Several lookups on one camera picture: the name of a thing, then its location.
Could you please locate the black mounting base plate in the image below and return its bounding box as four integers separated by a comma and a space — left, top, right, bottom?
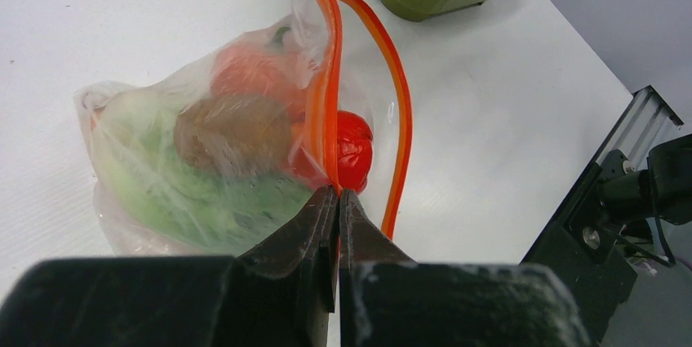
521, 84, 685, 345

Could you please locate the red orange tomato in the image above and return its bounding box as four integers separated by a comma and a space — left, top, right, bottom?
282, 110, 373, 194

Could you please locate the clear orange zip top bag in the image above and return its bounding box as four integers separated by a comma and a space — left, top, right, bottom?
75, 0, 413, 256

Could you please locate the green white lettuce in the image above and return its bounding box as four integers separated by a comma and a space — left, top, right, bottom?
85, 88, 313, 256

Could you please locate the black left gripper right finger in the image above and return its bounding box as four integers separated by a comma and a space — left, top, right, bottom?
338, 190, 590, 346

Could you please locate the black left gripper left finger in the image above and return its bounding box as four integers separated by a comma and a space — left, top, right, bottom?
1, 187, 339, 346

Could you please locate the orange tangerine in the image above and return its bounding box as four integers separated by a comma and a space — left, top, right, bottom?
210, 25, 317, 121

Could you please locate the brown kiwi fruit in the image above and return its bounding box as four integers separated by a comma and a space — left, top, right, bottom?
173, 94, 292, 178

